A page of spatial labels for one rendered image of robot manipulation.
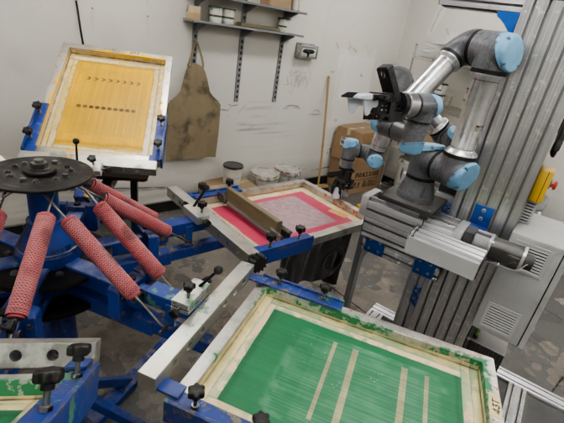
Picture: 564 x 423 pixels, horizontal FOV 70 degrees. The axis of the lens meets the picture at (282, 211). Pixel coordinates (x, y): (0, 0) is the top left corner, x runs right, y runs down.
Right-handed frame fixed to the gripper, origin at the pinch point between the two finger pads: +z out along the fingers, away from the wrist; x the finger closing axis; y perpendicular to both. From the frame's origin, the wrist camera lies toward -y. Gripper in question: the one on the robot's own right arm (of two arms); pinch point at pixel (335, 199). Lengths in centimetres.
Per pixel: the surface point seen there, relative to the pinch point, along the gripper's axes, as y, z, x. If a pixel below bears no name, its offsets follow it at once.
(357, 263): 13.4, 40.5, 17.2
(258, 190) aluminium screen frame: -25.4, 0.1, -35.7
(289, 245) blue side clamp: 30, -2, -61
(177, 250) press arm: 2, 7, -97
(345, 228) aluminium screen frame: 28.9, -0.8, -24.0
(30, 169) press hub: 1, -34, -145
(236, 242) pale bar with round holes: 24, -6, -84
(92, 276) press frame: 19, -3, -135
